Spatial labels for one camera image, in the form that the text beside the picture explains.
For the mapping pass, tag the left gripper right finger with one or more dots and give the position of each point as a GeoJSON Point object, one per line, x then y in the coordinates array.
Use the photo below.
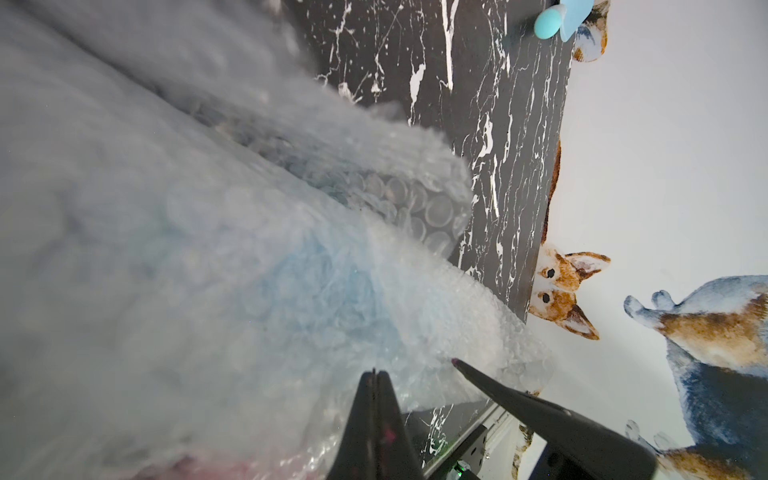
{"type": "Point", "coordinates": [395, 457]}

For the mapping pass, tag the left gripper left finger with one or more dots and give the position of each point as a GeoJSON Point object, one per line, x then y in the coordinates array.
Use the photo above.
{"type": "Point", "coordinates": [356, 456]}

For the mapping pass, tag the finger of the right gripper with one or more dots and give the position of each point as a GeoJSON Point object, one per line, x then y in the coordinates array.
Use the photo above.
{"type": "Point", "coordinates": [576, 446]}

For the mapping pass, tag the bubble wrap sheet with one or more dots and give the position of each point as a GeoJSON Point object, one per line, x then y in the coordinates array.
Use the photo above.
{"type": "Point", "coordinates": [124, 120]}
{"type": "Point", "coordinates": [311, 464]}

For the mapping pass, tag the blue wine bottle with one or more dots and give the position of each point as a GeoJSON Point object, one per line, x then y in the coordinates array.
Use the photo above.
{"type": "Point", "coordinates": [235, 301]}

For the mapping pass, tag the teal garden trowel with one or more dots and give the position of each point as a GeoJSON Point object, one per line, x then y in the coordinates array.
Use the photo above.
{"type": "Point", "coordinates": [563, 18]}

